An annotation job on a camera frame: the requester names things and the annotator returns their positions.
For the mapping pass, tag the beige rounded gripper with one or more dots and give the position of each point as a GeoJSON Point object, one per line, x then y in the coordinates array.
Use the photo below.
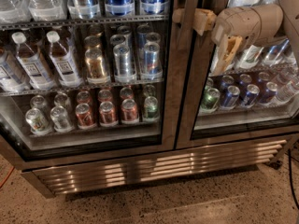
{"type": "Point", "coordinates": [234, 25]}

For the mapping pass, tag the glass fridge door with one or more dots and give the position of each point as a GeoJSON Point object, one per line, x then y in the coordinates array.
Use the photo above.
{"type": "Point", "coordinates": [274, 69]}
{"type": "Point", "coordinates": [89, 26]}

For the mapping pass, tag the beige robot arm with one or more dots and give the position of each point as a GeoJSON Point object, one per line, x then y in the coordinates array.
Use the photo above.
{"type": "Point", "coordinates": [279, 21]}

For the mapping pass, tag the steel fridge vent grille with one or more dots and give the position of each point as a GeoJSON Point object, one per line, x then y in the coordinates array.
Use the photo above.
{"type": "Point", "coordinates": [105, 174]}

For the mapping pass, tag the green can right compartment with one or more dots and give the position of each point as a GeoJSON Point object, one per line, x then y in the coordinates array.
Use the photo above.
{"type": "Point", "coordinates": [210, 100]}

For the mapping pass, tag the blue can right compartment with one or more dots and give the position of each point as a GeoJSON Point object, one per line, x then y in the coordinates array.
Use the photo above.
{"type": "Point", "coordinates": [229, 98]}

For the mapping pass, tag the blue silver energy can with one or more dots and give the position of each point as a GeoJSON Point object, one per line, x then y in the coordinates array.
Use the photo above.
{"type": "Point", "coordinates": [150, 65]}

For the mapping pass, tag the silver drink can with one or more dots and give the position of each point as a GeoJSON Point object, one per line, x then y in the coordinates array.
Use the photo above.
{"type": "Point", "coordinates": [124, 66]}

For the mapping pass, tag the blue pepsi can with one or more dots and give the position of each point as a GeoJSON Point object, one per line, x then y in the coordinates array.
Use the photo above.
{"type": "Point", "coordinates": [119, 7]}

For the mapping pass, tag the green soda can left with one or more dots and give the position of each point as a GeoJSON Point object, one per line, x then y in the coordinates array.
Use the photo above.
{"type": "Point", "coordinates": [150, 111]}

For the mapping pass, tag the red soda can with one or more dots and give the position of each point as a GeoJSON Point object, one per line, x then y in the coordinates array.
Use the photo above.
{"type": "Point", "coordinates": [107, 114]}
{"type": "Point", "coordinates": [85, 116]}
{"type": "Point", "coordinates": [129, 111]}

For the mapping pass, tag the gold drink can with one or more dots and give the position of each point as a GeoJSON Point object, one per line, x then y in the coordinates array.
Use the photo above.
{"type": "Point", "coordinates": [97, 68]}

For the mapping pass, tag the tea bottle white cap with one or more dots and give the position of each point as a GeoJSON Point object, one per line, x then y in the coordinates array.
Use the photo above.
{"type": "Point", "coordinates": [33, 62]}
{"type": "Point", "coordinates": [64, 60]}

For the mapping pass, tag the clear water bottle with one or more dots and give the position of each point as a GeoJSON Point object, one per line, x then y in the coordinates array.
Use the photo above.
{"type": "Point", "coordinates": [48, 10]}

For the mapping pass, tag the silver soda can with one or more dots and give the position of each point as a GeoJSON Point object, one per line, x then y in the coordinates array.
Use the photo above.
{"type": "Point", "coordinates": [61, 120]}

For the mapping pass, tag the white green soda can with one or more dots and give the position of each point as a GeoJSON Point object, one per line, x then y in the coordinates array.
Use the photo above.
{"type": "Point", "coordinates": [38, 122]}

